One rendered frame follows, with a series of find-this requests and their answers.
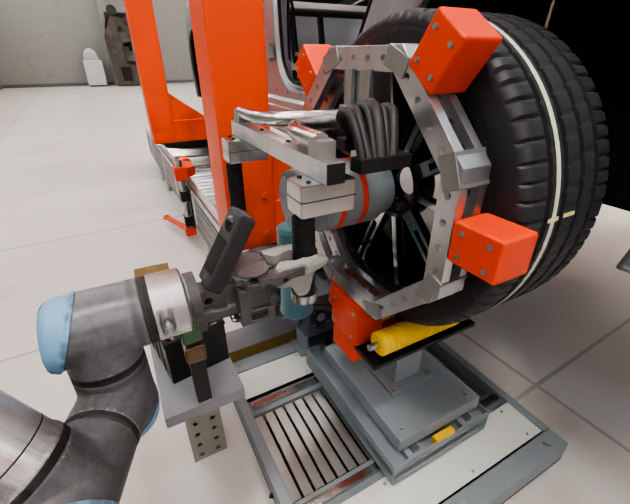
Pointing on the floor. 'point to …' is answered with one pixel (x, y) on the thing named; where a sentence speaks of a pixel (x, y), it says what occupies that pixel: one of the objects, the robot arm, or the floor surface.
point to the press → (116, 36)
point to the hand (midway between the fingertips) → (315, 252)
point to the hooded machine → (94, 69)
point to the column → (206, 434)
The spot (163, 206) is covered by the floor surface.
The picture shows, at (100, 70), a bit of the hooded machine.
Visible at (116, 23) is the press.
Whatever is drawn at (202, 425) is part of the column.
